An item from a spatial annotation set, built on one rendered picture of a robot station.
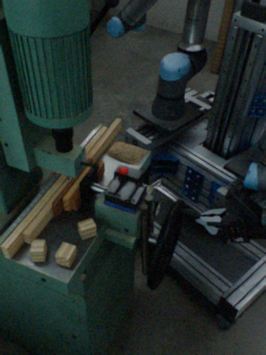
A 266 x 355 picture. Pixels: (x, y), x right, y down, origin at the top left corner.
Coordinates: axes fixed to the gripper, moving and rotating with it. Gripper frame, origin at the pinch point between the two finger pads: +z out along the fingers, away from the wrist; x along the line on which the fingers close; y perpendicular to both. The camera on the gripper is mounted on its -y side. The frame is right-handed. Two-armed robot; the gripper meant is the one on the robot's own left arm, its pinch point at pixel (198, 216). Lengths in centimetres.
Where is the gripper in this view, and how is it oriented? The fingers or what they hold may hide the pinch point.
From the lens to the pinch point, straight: 117.5
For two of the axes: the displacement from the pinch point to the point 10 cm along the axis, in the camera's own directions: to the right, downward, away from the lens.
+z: -7.8, 0.7, 6.3
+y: 4.3, 7.9, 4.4
